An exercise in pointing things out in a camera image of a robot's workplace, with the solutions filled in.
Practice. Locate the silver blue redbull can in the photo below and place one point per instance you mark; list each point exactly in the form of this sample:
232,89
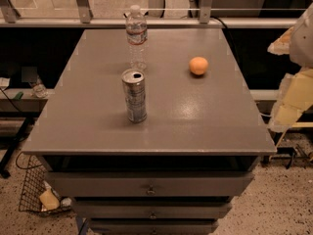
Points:
133,82

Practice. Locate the yellow sponge in basket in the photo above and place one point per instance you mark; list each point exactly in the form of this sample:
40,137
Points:
49,200

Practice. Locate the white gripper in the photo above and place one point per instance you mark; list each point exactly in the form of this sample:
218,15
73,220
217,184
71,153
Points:
303,44

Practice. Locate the metal railing frame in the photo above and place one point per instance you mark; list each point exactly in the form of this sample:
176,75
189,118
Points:
105,13

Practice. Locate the orange fruit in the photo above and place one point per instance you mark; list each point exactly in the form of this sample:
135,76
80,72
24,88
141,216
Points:
198,65

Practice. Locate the grey drawer cabinet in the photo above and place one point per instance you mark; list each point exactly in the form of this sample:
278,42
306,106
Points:
177,171

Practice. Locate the small water bottle on shelf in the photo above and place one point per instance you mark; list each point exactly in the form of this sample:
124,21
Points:
38,88

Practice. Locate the clear plastic water bottle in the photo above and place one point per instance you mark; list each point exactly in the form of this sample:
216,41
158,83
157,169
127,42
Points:
137,36

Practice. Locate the wire mesh basket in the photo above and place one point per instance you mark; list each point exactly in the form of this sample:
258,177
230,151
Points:
33,186

